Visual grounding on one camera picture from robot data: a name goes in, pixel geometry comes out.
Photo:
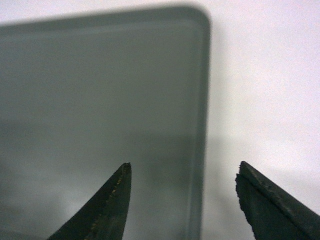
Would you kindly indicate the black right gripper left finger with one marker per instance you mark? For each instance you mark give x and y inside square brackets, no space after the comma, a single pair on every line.
[104,216]

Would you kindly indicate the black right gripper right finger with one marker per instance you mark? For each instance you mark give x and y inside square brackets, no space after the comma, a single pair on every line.
[272,213]

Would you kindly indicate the grey rectangular serving tray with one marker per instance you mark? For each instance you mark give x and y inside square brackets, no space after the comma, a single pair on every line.
[82,95]

